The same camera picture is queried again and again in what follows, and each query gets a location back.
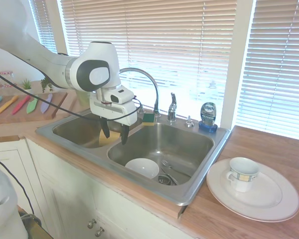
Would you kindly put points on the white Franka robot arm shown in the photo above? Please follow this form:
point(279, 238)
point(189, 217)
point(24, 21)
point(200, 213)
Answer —
point(52, 59)

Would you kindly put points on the glass jar red checkered lid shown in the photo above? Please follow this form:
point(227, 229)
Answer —
point(5, 77)

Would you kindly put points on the narrow white window blind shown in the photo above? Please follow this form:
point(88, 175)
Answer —
point(46, 25)

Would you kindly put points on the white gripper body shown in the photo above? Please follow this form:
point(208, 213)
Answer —
point(114, 110)

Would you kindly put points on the white grey wrist camera box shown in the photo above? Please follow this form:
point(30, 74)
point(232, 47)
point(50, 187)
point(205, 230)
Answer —
point(122, 96)

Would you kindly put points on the green knife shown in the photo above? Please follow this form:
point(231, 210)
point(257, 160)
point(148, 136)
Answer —
point(32, 105)

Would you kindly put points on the small trailing green plant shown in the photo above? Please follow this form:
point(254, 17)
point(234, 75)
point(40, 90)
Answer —
point(46, 84)

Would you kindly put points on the purple knife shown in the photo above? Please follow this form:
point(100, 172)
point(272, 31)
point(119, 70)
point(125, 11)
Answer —
point(46, 104)

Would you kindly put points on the blue Dawn dish soap bottle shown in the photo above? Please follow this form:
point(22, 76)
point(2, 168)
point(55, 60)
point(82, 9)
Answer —
point(208, 114)

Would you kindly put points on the red knife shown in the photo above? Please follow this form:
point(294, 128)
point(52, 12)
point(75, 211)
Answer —
point(21, 104)

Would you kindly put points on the yellow green sponge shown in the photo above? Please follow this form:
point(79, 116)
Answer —
point(148, 118)

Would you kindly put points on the metal cabinet knob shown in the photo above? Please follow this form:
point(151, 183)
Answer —
point(91, 223)
point(99, 231)

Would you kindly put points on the white dinner plate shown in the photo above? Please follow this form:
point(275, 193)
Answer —
point(264, 206)

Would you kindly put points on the white patterned teacup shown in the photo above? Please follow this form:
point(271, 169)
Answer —
point(244, 179)

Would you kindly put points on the small plant in white pot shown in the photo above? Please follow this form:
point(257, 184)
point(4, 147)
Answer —
point(27, 85)

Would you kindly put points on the stainless steel double sink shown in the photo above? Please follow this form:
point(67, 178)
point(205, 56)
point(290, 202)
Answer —
point(192, 152)

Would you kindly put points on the wide white window blind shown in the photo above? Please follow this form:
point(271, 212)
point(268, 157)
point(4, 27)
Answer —
point(177, 37)

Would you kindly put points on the chrome gooseneck faucet spout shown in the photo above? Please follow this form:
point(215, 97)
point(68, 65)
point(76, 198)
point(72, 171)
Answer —
point(156, 99)

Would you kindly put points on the white kitchen base cabinet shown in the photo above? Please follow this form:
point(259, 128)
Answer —
point(64, 189)

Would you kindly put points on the orange knife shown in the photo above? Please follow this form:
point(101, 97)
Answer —
point(6, 105)

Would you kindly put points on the white ceramic bowl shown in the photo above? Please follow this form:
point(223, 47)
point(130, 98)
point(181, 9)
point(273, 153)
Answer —
point(142, 167)

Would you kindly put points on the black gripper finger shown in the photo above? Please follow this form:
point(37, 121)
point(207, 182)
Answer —
point(124, 134)
point(105, 128)

